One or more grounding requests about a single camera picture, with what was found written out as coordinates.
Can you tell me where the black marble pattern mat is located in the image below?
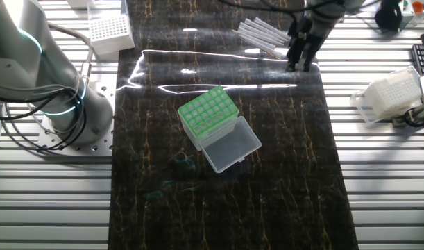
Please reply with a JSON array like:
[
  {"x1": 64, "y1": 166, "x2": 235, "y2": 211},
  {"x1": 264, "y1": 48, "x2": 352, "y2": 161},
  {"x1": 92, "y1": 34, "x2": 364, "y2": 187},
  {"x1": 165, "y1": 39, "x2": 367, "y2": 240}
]
[{"x1": 107, "y1": 0, "x2": 360, "y2": 250}]

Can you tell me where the grey button control box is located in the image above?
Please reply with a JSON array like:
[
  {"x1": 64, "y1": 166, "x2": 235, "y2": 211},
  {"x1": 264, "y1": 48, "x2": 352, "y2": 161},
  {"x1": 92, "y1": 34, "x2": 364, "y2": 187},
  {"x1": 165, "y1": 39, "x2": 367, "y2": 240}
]
[{"x1": 400, "y1": 0, "x2": 417, "y2": 25}]

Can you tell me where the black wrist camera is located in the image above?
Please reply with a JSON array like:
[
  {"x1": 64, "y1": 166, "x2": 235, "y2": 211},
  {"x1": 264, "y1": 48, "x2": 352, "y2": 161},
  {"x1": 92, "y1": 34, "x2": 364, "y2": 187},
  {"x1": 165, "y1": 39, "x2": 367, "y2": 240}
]
[{"x1": 374, "y1": 0, "x2": 404, "y2": 33}]

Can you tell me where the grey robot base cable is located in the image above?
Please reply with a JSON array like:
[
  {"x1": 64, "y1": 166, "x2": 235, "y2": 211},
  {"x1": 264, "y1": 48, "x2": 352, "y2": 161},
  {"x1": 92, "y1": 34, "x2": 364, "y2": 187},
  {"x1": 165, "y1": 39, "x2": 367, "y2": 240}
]
[{"x1": 0, "y1": 103, "x2": 84, "y2": 153}]

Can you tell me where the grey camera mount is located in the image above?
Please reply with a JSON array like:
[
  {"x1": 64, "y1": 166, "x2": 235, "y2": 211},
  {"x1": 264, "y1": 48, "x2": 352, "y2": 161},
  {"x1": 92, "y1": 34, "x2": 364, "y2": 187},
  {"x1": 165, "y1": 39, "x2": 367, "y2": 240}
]
[{"x1": 391, "y1": 103, "x2": 424, "y2": 128}]

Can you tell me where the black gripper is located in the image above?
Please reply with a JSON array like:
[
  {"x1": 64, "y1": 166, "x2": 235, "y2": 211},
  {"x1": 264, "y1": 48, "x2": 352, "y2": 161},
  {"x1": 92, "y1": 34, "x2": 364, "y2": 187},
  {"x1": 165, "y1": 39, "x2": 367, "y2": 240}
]
[{"x1": 287, "y1": 15, "x2": 329, "y2": 73}]

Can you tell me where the grey conduit hose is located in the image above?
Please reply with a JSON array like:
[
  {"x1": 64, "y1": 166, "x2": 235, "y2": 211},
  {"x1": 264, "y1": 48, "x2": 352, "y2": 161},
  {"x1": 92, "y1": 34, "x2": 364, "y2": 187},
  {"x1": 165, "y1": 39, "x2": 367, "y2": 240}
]
[{"x1": 46, "y1": 22, "x2": 95, "y2": 84}]

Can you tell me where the white tip rack tilted box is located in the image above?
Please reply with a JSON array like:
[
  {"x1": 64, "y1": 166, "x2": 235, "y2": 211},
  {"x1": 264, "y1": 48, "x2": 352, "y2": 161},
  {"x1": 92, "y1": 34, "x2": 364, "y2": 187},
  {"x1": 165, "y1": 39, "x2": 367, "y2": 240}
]
[{"x1": 349, "y1": 65, "x2": 424, "y2": 125}]

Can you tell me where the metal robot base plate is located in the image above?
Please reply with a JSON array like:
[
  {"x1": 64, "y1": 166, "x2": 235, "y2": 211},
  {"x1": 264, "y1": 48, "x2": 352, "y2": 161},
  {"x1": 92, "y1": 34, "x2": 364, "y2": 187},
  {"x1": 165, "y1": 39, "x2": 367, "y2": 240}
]
[{"x1": 36, "y1": 74, "x2": 118, "y2": 157}]

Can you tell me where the white tip rack clear lid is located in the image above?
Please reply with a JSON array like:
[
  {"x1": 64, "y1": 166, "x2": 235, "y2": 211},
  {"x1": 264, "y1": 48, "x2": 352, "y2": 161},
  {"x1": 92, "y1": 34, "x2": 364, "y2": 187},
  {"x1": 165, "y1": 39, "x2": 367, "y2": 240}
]
[{"x1": 87, "y1": 0, "x2": 136, "y2": 56}]

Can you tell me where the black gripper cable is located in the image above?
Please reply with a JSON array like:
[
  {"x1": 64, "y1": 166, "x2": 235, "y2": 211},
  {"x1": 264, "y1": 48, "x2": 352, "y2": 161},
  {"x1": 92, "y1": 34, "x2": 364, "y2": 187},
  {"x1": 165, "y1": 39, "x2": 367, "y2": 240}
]
[{"x1": 218, "y1": 0, "x2": 341, "y2": 14}]

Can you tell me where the green pipette tip holder box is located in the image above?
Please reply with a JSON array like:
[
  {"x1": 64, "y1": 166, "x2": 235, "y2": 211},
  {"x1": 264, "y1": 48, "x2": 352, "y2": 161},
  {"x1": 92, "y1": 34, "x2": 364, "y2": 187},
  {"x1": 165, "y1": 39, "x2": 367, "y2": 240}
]
[{"x1": 176, "y1": 85, "x2": 263, "y2": 174}]

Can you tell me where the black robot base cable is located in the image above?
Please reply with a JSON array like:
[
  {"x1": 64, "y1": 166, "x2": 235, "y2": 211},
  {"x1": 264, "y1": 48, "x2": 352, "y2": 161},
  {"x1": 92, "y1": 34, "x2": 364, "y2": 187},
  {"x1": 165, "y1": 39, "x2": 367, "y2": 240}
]
[{"x1": 0, "y1": 85, "x2": 88, "y2": 151}]

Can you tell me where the orange capped white tube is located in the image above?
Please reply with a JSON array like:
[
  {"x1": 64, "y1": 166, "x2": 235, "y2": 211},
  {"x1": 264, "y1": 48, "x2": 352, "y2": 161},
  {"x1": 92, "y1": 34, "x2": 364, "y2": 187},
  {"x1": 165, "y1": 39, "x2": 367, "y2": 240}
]
[{"x1": 410, "y1": 1, "x2": 424, "y2": 26}]

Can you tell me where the black camera cable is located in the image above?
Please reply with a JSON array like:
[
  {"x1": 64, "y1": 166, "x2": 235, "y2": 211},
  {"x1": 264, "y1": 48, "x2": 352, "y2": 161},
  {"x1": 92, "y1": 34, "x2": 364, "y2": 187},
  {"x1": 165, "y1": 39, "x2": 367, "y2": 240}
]
[{"x1": 403, "y1": 107, "x2": 424, "y2": 147}]

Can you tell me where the black keyboard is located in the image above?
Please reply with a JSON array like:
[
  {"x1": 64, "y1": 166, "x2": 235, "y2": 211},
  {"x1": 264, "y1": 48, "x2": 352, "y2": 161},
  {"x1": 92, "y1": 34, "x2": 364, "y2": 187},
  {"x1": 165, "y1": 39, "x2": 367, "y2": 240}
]
[{"x1": 411, "y1": 43, "x2": 424, "y2": 76}]

